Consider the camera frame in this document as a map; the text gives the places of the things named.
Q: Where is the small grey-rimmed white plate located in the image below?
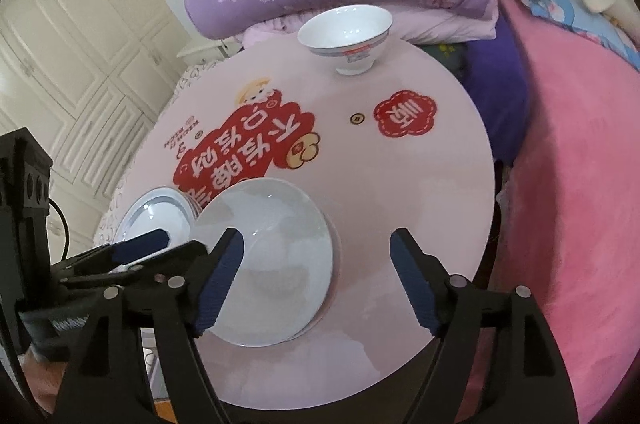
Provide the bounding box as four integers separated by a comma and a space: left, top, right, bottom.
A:
114, 187, 194, 275

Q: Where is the black cable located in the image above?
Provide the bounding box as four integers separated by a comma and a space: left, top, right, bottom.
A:
47, 201, 70, 265

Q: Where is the light pink folded blanket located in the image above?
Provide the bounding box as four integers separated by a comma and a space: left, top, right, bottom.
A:
242, 6, 499, 50

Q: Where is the person's left hand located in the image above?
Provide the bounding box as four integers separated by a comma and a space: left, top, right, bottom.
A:
22, 346, 67, 411

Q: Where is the dark purple cloth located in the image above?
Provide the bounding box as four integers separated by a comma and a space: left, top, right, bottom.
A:
420, 21, 532, 165

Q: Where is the blue printed pillow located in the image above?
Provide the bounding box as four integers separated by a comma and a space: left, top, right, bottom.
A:
515, 0, 640, 70

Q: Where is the large grey-rimmed white plate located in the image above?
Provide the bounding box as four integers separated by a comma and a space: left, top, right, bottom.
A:
112, 186, 204, 277

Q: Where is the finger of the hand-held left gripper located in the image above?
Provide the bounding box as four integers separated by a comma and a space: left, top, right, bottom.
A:
64, 241, 209, 291
50, 228, 169, 279

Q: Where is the pink fleece blanket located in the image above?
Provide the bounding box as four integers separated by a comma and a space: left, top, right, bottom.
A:
492, 0, 640, 424

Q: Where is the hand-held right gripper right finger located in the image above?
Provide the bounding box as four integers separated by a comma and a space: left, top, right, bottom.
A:
389, 228, 593, 424

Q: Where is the cream white nightstand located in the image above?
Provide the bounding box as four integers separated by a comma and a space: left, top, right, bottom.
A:
175, 36, 247, 67

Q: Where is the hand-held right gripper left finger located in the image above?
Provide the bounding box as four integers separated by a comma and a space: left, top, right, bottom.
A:
52, 228, 246, 424

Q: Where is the cream white wardrobe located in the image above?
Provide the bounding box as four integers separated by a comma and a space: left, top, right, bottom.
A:
0, 0, 197, 245

